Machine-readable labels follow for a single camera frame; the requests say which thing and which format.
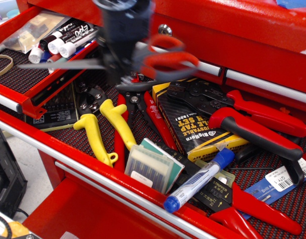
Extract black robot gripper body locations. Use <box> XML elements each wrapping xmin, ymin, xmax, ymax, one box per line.
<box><xmin>98</xmin><ymin>34</ymin><xmax>139</xmax><ymax>85</ymax></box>

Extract red grey scissors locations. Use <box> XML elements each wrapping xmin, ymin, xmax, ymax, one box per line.
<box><xmin>18</xmin><ymin>34</ymin><xmax>199</xmax><ymax>82</ymax></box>

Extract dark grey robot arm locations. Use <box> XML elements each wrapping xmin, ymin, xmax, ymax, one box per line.
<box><xmin>93</xmin><ymin>0</ymin><xmax>154</xmax><ymax>86</ymax></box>

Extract silver drawer lock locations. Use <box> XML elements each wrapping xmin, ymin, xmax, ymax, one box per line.
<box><xmin>158</xmin><ymin>24</ymin><xmax>173</xmax><ymax>36</ymax></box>

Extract small open red drawer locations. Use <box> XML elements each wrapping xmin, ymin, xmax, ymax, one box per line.
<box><xmin>0</xmin><ymin>6</ymin><xmax>98</xmax><ymax>119</ymax></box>

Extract teal capped marker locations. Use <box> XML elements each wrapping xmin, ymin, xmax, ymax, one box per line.
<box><xmin>46</xmin><ymin>54</ymin><xmax>68</xmax><ymax>63</ymax></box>

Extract white marker left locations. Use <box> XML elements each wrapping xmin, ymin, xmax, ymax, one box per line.
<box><xmin>28</xmin><ymin>47</ymin><xmax>44</xmax><ymax>64</ymax></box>

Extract clear plastic bag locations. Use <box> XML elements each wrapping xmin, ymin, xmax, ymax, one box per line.
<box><xmin>2</xmin><ymin>11</ymin><xmax>69</xmax><ymax>54</ymax></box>

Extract black drill bit index box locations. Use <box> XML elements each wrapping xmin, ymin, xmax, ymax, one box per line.
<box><xmin>24</xmin><ymin>83</ymin><xmax>79</xmax><ymax>132</ymax></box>

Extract yellow black tap set box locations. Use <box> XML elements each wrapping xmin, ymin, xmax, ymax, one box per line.
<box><xmin>153</xmin><ymin>83</ymin><xmax>249</xmax><ymax>162</ymax></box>

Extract tan rubber band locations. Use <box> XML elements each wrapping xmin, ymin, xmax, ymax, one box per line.
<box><xmin>0</xmin><ymin>54</ymin><xmax>14</xmax><ymax>76</ymax></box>

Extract red black crimping tool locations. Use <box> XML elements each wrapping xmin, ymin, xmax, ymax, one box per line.
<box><xmin>166</xmin><ymin>81</ymin><xmax>306</xmax><ymax>186</ymax></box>

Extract clear plastic bit case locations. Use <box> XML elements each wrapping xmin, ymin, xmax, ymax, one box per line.
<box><xmin>125</xmin><ymin>145</ymin><xmax>173</xmax><ymax>193</ymax></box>

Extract red tool chest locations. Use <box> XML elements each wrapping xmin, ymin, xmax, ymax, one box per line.
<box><xmin>0</xmin><ymin>0</ymin><xmax>306</xmax><ymax>239</ymax></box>

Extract green white card pack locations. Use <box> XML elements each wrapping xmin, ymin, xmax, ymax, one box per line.
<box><xmin>140</xmin><ymin>138</ymin><xmax>185</xmax><ymax>193</ymax></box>

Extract blue capped white marker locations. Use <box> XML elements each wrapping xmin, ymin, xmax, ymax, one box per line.
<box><xmin>163</xmin><ymin>148</ymin><xmax>235</xmax><ymax>213</ymax></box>

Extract black electronic box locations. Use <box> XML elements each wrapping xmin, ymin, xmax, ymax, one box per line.
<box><xmin>0</xmin><ymin>129</ymin><xmax>27</xmax><ymax>218</ymax></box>

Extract blue drill bit package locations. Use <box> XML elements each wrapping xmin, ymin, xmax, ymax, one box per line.
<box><xmin>245</xmin><ymin>153</ymin><xmax>306</xmax><ymax>205</ymax></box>

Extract grey automatic wire stripper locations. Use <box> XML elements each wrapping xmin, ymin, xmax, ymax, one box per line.
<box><xmin>115</xmin><ymin>72</ymin><xmax>160</xmax><ymax>92</ymax></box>

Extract red handled wire stripper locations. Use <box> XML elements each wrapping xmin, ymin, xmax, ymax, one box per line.
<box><xmin>113</xmin><ymin>91</ymin><xmax>178</xmax><ymax>172</ymax></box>

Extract yellow handled tin snips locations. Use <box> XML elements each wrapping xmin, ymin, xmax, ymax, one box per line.
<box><xmin>73</xmin><ymin>78</ymin><xmax>138</xmax><ymax>168</ymax></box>

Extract red handled stripper pliers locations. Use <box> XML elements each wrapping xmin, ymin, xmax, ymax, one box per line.
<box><xmin>153</xmin><ymin>141</ymin><xmax>303</xmax><ymax>239</ymax></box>

